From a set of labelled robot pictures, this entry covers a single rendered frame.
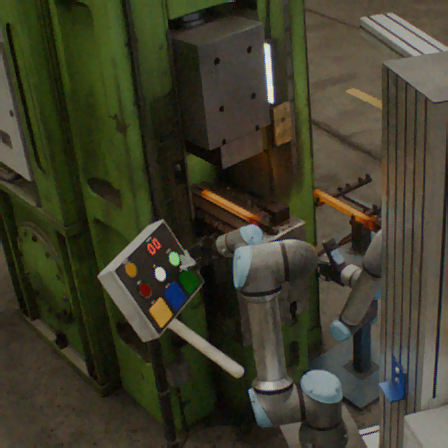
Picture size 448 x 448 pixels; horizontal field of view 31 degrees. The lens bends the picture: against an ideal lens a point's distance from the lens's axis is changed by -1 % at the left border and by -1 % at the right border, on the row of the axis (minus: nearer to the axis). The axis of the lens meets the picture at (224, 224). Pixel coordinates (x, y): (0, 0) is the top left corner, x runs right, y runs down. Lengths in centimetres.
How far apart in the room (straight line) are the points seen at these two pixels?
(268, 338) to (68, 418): 184
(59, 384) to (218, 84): 189
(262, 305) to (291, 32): 138
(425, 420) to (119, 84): 153
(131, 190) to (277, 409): 107
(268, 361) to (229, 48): 115
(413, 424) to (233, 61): 149
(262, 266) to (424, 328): 54
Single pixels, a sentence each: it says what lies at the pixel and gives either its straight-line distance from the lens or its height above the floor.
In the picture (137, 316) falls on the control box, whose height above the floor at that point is 103.
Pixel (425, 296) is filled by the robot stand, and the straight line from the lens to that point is 185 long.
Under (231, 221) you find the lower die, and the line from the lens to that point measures 327.
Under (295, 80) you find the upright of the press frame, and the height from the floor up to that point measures 142.
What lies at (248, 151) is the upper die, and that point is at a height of 130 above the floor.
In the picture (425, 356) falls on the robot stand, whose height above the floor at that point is 140.
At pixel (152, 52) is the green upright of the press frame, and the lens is 291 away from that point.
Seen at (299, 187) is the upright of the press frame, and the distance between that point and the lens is 359.
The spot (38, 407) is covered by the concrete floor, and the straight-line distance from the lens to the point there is 408.
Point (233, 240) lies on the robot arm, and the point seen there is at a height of 124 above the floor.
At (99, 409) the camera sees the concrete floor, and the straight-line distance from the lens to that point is 398.
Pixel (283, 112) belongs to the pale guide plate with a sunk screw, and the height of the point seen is 132.
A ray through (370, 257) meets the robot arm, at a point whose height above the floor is 123.
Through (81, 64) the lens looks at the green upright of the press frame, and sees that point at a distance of 317.
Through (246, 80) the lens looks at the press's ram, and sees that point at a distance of 301.
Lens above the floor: 266
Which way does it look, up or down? 31 degrees down
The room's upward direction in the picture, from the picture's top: 6 degrees counter-clockwise
